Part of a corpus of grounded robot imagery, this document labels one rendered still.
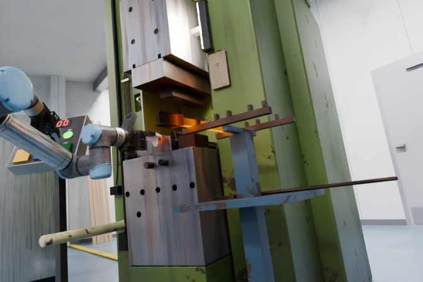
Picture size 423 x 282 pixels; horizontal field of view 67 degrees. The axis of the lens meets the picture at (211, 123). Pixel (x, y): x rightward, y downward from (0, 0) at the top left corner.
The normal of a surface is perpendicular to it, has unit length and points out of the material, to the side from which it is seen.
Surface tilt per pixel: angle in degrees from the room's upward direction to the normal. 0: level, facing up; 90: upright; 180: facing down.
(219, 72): 90
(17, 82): 89
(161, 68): 90
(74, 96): 90
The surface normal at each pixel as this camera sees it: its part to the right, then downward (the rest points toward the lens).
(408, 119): -0.81, -0.03
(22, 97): 0.95, -0.19
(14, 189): 0.56, -0.24
